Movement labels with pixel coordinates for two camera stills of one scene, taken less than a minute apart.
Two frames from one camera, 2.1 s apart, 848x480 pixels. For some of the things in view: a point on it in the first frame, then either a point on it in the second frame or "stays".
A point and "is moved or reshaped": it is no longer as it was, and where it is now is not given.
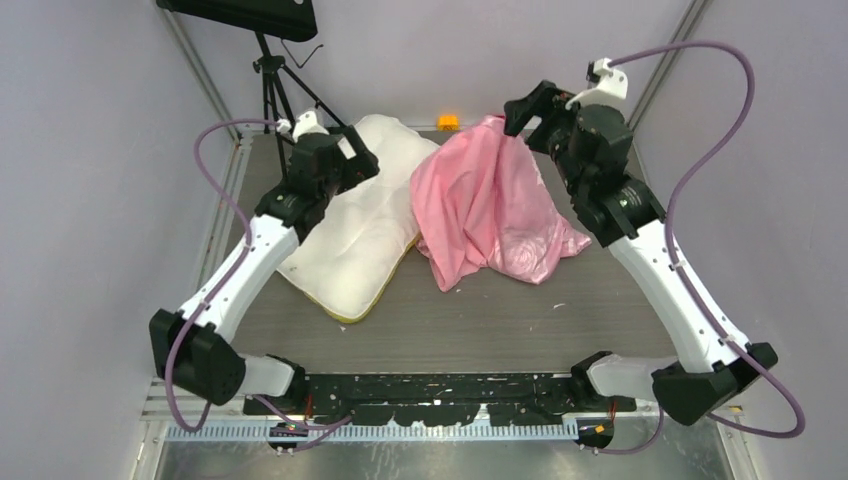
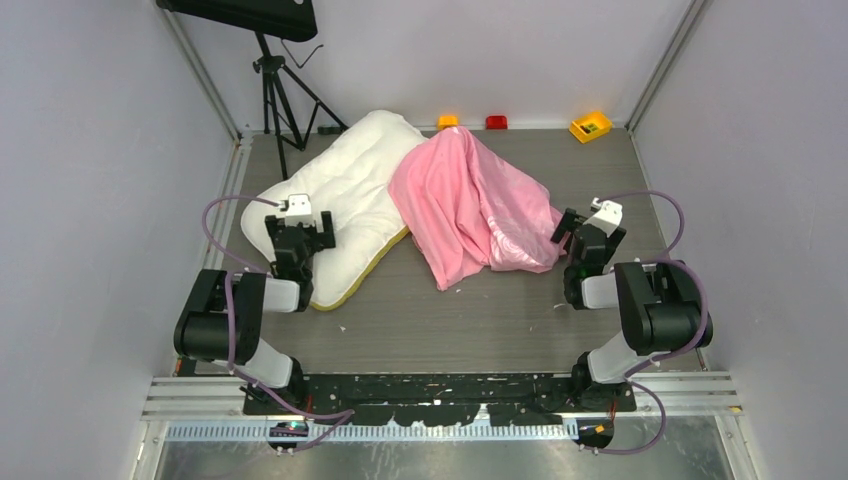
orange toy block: x=448 y=123 stays
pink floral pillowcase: x=485 y=207 is moved or reshaped
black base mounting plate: x=442 y=399 stays
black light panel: x=292 y=20 stays
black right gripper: x=520 y=112 → x=565 y=225
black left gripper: x=358 y=168 → x=321 y=240
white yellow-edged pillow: x=365 y=235 is moved or reshaped
